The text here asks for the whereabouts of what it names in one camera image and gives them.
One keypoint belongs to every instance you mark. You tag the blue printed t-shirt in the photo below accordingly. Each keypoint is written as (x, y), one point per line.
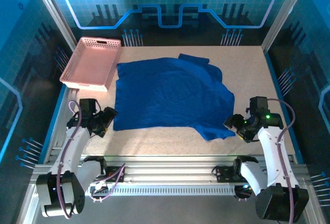
(170, 95)

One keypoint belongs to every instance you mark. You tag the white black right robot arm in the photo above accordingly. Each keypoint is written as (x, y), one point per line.
(270, 146)

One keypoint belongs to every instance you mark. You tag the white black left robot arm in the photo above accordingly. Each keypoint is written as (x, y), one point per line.
(74, 141)

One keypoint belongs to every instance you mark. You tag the pink plastic basket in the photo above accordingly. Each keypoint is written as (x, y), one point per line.
(89, 64)

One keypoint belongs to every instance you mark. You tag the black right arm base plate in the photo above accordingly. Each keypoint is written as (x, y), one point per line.
(224, 173)

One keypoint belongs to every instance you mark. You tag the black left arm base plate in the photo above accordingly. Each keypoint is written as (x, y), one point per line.
(113, 171)

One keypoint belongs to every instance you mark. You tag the aluminium side rail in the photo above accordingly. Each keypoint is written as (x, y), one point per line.
(62, 110)

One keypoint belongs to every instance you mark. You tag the aluminium frame rail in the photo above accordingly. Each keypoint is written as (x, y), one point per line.
(167, 168)

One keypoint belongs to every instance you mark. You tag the aluminium frame post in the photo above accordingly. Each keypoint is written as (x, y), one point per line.
(286, 10)
(52, 10)

